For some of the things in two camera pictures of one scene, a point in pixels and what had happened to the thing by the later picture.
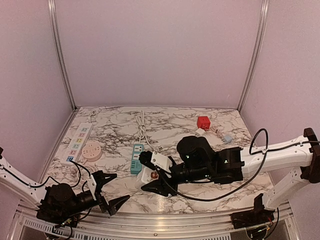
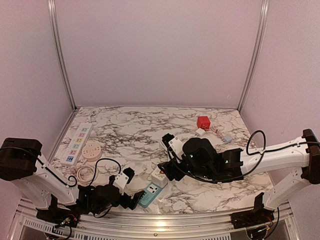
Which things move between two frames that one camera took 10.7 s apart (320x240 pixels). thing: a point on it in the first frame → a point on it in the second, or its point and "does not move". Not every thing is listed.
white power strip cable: [141, 122] → [163, 146]
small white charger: [200, 132] does not move
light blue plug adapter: [228, 138] does not move
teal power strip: [136, 166] → [150, 193]
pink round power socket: [91, 151] does not move
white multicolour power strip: [77, 143] does not move
